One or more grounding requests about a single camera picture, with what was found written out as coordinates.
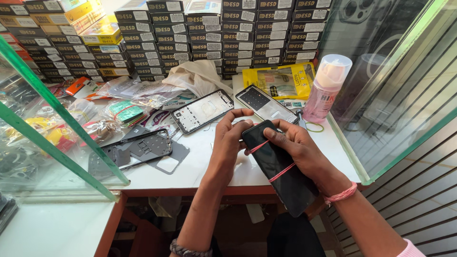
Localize person's left hand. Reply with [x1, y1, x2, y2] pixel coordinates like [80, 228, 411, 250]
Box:
[213, 108, 255, 174]

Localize person's right hand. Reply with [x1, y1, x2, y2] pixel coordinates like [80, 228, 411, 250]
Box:
[263, 119, 344, 197]

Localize black smartphone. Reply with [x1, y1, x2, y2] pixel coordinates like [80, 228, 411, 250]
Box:
[242, 120, 320, 218]

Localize red rubber band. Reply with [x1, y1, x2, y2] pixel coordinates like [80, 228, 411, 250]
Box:
[268, 162, 296, 183]
[246, 139, 270, 155]

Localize small screwdriver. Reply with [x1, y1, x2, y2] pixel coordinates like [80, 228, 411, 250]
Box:
[296, 109, 308, 131]

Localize grey phone back panel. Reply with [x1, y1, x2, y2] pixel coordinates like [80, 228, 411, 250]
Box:
[147, 140, 191, 176]

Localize white label packet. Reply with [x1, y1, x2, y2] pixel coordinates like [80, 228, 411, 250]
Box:
[277, 99, 308, 110]

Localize pink wrist thread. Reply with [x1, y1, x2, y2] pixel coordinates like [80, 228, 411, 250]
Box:
[323, 181, 358, 205]

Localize pink spray bottle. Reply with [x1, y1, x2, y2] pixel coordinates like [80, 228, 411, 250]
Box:
[303, 54, 353, 124]

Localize white cloth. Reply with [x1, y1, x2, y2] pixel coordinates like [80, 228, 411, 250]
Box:
[162, 59, 233, 98]

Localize purple printed packet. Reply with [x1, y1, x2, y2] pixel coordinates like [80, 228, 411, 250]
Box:
[140, 108, 173, 130]

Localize yellow accessory packet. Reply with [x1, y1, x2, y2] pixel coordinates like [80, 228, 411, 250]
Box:
[242, 62, 316, 101]

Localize person's dark trousers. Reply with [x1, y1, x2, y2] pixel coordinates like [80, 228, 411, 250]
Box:
[276, 213, 327, 257]

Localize heap of clear plastic bags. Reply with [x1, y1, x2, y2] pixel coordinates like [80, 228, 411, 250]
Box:
[96, 78, 188, 110]

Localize bag of green parts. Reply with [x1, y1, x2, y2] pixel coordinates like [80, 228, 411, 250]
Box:
[107, 99, 148, 128]

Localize stack of black boxes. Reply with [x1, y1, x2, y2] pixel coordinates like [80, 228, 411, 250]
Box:
[0, 0, 333, 83]

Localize large glass side panel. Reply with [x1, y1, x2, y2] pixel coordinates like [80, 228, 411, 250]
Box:
[317, 0, 457, 186]

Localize person's pink sleeve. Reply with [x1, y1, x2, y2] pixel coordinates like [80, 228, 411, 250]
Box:
[396, 238, 428, 257]

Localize orange packet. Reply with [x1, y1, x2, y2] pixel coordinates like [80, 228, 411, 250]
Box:
[65, 76, 90, 96]

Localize heap of yellow boxes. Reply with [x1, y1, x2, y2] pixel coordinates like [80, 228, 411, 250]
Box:
[30, 0, 124, 46]

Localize green-edged glass partition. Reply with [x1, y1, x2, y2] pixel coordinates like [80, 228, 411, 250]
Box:
[0, 35, 131, 203]

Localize heap of coloured parts packets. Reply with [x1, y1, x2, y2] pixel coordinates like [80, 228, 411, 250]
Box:
[0, 77, 124, 181]

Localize silver phone middle frame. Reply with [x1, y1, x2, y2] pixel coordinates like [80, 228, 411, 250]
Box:
[171, 89, 235, 135]

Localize phone frame with black grid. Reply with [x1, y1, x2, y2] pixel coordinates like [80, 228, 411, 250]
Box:
[235, 84, 300, 126]

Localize dark phone frame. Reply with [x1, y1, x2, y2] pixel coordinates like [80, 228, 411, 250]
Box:
[101, 128, 173, 171]

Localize grey braided bracelet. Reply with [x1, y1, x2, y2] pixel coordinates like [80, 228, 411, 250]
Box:
[169, 238, 213, 257]

